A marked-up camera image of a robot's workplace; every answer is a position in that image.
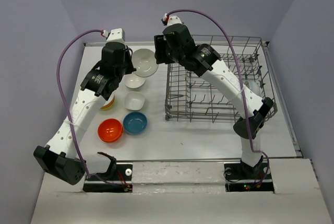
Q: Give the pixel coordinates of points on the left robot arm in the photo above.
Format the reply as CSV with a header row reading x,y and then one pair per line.
x,y
60,157

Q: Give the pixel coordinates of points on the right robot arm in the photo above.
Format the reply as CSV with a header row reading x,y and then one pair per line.
x,y
207,64

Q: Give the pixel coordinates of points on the white square bowl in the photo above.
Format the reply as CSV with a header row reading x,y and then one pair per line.
x,y
134,101

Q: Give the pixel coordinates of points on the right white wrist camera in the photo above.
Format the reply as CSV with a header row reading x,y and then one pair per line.
x,y
168,20

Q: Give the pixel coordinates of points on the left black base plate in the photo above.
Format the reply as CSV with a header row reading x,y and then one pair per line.
x,y
119,182

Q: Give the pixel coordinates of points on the grey wire dish rack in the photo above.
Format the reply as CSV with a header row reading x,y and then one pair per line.
x,y
216,97

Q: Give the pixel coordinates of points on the orange bowl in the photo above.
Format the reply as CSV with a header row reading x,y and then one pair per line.
x,y
110,130

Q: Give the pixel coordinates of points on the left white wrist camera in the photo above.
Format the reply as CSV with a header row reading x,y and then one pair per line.
x,y
115,35

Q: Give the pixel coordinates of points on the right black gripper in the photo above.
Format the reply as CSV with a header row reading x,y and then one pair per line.
x,y
160,44

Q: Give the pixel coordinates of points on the blue bowl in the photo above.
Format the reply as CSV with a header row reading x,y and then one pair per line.
x,y
135,123

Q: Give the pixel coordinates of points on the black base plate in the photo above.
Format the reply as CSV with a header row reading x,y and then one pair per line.
x,y
238,181
119,182

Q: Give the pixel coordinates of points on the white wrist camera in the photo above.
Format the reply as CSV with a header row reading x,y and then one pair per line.
x,y
168,20
115,35

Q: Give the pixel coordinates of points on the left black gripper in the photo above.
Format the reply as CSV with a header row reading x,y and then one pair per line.
x,y
130,68

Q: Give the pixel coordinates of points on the yellow striped bowl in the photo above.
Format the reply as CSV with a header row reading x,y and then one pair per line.
x,y
109,103

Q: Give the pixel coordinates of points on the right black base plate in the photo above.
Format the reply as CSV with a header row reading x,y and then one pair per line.
x,y
238,181

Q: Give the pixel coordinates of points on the white round bowl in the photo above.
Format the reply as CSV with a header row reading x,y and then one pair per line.
x,y
145,63
133,81
253,87

